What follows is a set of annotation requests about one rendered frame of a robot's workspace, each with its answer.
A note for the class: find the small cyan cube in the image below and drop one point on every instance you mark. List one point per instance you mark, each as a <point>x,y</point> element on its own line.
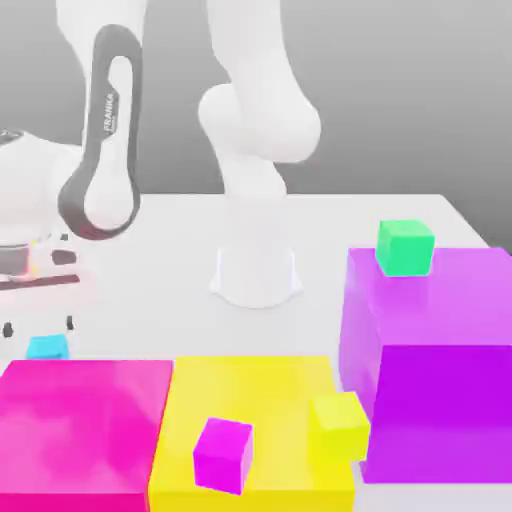
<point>48,346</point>

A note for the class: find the small green cube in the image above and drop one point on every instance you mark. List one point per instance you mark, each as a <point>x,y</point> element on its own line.
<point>404,250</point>

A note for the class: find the large pink box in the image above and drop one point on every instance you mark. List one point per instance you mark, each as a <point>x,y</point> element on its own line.
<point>80,432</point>

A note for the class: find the small magenta cube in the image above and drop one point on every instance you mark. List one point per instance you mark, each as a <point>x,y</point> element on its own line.
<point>224,456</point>

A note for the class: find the large purple box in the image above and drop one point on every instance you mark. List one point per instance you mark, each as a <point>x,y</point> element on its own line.
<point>440,400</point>

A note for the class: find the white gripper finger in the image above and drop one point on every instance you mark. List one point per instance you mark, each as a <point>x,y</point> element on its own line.
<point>7,330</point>
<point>70,323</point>

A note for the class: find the large yellow box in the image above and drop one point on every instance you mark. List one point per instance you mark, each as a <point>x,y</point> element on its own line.
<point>264,392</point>

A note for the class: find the small yellow cube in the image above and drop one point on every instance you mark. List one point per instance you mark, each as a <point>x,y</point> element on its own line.
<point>339,428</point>

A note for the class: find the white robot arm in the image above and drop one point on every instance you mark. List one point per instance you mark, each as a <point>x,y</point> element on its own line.
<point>256,120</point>

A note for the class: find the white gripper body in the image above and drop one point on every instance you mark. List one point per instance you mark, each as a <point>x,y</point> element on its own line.
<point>44,298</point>

